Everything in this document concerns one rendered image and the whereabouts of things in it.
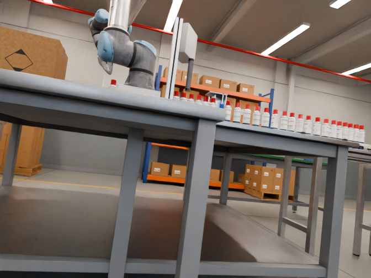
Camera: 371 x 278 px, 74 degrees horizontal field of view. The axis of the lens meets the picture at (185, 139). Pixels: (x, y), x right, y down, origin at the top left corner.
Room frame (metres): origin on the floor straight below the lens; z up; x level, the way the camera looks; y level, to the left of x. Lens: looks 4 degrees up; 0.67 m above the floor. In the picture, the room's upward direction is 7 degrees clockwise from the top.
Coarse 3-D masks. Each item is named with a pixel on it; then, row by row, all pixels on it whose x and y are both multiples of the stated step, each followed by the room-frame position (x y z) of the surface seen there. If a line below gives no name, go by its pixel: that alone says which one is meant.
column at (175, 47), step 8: (176, 24) 1.45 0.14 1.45; (176, 32) 1.45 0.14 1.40; (176, 40) 1.46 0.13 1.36; (176, 48) 1.46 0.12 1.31; (176, 56) 1.46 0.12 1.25; (176, 64) 1.46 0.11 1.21; (168, 72) 1.45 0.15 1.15; (168, 80) 1.45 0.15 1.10; (168, 88) 1.45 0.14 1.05; (168, 96) 1.46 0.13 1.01
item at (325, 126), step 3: (324, 120) 1.89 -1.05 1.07; (327, 120) 1.88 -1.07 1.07; (324, 123) 1.89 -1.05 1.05; (327, 123) 1.88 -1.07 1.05; (324, 126) 1.88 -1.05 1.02; (327, 126) 1.87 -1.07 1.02; (324, 129) 1.88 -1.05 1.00; (327, 129) 1.87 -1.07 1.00; (321, 132) 1.90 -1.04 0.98; (324, 132) 1.87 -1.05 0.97; (327, 132) 1.87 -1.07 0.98; (321, 135) 1.89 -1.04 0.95; (324, 135) 1.87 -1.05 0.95; (327, 135) 1.87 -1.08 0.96
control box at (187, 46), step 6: (186, 24) 1.46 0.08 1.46; (186, 30) 1.46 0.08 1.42; (192, 30) 1.52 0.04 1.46; (186, 36) 1.45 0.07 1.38; (192, 36) 1.53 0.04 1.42; (180, 42) 1.47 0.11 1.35; (186, 42) 1.46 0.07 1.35; (192, 42) 1.54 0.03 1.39; (180, 48) 1.47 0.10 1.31; (186, 48) 1.46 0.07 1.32; (192, 48) 1.55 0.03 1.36; (180, 54) 1.49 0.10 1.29; (186, 54) 1.48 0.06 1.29; (192, 54) 1.56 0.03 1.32; (180, 60) 1.59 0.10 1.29; (186, 60) 1.58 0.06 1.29
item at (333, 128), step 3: (333, 120) 1.89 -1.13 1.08; (333, 123) 1.89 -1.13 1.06; (330, 126) 1.90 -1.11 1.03; (333, 126) 1.88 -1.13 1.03; (336, 126) 1.88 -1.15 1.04; (330, 129) 1.90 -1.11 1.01; (333, 129) 1.88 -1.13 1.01; (336, 129) 1.88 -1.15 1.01; (330, 132) 1.90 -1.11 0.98; (333, 132) 1.88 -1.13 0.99; (336, 132) 1.89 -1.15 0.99; (330, 135) 1.90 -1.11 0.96; (333, 135) 1.88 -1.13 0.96; (336, 135) 1.89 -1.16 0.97; (333, 138) 1.88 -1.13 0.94
